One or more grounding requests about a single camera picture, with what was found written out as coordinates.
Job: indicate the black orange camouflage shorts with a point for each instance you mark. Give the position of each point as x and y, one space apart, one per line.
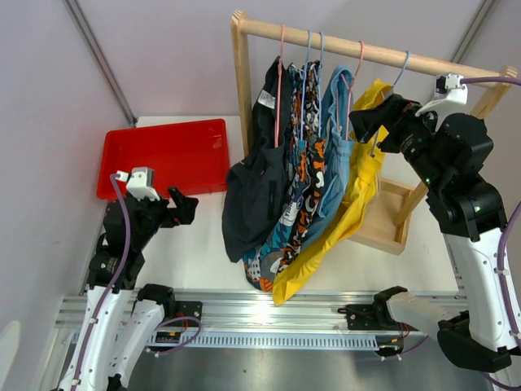
306 159

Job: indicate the yellow shorts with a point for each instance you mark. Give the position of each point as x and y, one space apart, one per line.
365 168

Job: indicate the light blue shorts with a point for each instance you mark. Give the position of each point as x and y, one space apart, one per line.
338 150

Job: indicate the wooden clothes rack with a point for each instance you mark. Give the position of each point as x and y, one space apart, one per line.
386 224

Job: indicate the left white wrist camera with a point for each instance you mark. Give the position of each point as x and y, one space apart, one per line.
139 183

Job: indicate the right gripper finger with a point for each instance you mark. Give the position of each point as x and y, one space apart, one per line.
390 107
366 123

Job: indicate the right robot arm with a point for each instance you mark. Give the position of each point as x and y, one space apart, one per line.
448 154

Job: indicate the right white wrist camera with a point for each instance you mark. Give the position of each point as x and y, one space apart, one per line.
450 97

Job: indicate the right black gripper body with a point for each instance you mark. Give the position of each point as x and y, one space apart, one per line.
411 135

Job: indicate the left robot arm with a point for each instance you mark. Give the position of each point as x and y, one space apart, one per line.
119 320

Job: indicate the dark navy shorts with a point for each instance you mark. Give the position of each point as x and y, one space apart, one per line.
257 184

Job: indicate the teal cartoon print shorts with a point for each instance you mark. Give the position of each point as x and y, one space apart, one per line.
262 266

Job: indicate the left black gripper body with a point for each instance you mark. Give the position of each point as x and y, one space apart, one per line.
155 214

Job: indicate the aluminium mounting rail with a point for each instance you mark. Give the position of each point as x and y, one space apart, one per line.
248 319

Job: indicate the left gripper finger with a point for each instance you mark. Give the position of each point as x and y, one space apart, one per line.
186 218
181 202

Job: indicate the red plastic bin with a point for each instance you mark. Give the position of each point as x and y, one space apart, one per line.
192 156

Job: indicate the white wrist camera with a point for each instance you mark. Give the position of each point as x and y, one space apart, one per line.
139 183
450 97

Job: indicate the blue hanger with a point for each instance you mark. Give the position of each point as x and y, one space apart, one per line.
307 61
387 95
321 61

